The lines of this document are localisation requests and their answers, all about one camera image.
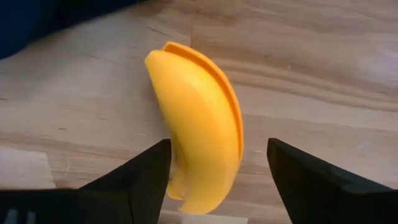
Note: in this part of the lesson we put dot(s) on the yellow toy banana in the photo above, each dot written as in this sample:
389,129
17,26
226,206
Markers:
199,130

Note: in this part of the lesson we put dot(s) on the dark blue cloth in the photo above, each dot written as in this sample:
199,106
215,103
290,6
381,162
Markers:
37,21

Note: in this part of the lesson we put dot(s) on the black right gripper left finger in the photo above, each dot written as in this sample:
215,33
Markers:
109,205

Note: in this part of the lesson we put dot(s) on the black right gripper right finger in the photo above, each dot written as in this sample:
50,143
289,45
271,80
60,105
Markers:
326,202

